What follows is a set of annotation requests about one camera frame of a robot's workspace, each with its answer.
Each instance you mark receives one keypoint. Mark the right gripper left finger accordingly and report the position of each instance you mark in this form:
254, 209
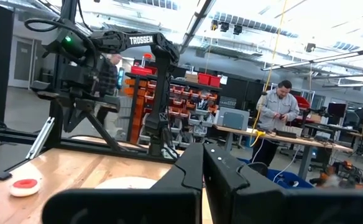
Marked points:
169, 205

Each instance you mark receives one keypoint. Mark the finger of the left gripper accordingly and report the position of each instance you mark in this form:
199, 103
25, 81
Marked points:
79, 114
69, 118

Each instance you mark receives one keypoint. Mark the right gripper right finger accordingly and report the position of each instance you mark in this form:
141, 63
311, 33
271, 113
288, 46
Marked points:
262, 205

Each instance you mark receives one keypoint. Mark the small red frosted donut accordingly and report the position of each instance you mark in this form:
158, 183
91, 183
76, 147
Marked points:
15, 189

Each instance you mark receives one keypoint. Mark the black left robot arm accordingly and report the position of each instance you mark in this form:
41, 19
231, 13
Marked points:
163, 93

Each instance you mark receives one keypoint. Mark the blue plastic bin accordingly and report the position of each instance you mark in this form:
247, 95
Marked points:
290, 180

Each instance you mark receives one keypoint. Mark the person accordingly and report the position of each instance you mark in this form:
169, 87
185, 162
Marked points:
110, 77
274, 109

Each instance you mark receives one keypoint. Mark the white round plate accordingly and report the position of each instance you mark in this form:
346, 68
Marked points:
122, 183

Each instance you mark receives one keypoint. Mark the wooden top workbench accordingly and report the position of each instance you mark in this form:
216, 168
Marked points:
305, 161

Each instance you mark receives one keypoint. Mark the red storage bin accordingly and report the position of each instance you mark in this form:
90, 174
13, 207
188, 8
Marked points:
141, 71
209, 80

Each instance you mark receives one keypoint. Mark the grey equipment box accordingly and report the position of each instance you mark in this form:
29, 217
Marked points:
232, 119

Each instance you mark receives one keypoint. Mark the orange floor tool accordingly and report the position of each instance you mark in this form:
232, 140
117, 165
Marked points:
346, 166

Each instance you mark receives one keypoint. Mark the shelf rack with orange bins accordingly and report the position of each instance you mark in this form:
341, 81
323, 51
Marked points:
197, 102

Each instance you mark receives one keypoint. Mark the black computer monitor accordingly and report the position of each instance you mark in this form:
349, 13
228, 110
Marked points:
337, 109

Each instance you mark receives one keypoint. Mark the black ceiling spotlight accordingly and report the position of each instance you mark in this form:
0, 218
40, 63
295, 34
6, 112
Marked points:
224, 26
237, 29
214, 25

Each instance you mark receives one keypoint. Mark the long ceiling strip light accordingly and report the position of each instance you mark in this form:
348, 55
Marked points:
324, 58

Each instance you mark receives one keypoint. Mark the black aluminium rig frame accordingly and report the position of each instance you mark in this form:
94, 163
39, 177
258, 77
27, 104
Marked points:
91, 146

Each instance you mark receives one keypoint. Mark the silver metal bracket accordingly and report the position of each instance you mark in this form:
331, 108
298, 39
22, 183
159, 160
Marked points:
40, 138

